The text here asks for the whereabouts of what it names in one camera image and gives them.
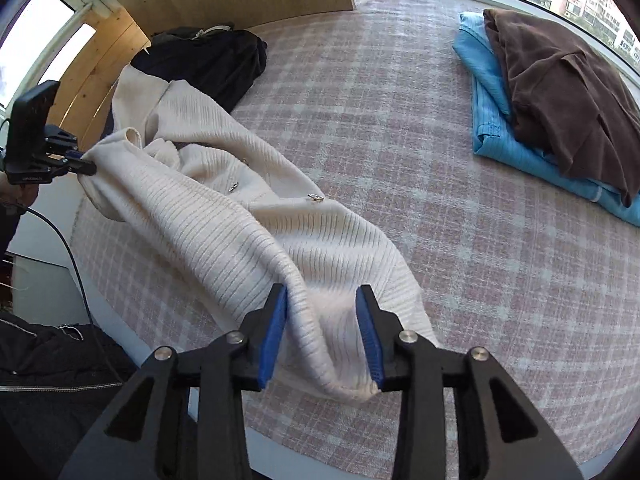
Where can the folded blue garment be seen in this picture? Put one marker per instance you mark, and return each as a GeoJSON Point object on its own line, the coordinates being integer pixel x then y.
{"type": "Point", "coordinates": [492, 125]}

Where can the pine wooden panel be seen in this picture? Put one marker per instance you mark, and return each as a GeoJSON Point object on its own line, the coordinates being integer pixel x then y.
{"type": "Point", "coordinates": [95, 75]}

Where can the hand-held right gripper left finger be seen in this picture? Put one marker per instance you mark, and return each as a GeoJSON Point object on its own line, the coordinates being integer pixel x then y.
{"type": "Point", "coordinates": [272, 340]}

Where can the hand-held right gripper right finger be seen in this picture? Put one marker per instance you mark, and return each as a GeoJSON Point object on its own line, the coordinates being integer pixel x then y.
{"type": "Point", "coordinates": [370, 345]}

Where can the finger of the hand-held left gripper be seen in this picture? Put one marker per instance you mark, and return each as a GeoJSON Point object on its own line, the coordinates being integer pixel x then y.
{"type": "Point", "coordinates": [62, 144]}
{"type": "Point", "coordinates": [82, 167]}

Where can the folded brown garment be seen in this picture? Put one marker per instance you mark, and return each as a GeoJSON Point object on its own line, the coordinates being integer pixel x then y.
{"type": "Point", "coordinates": [560, 90]}

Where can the pink checked blanket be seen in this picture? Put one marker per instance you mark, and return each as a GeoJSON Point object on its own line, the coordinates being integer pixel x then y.
{"type": "Point", "coordinates": [400, 160]}

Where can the black garment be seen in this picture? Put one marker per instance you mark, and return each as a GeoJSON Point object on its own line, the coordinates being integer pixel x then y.
{"type": "Point", "coordinates": [215, 65]}

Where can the black zipped jacket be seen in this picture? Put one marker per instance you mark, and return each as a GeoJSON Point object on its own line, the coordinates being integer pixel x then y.
{"type": "Point", "coordinates": [50, 355]}

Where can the cream ribbed knit sweater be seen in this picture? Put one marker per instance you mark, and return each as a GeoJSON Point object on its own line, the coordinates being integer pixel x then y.
{"type": "Point", "coordinates": [225, 240]}

